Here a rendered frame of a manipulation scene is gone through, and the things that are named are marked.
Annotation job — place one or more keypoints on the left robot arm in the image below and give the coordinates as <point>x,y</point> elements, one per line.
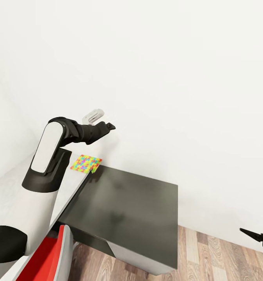
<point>27,221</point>

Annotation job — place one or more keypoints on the swivel chair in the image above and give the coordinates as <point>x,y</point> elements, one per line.
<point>52,259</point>

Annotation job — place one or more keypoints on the desk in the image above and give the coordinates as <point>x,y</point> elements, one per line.
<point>128,216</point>

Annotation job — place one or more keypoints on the jigsaw puzzle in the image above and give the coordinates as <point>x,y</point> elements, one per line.
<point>85,163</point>

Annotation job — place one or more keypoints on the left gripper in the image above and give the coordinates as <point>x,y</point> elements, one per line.
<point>98,131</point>

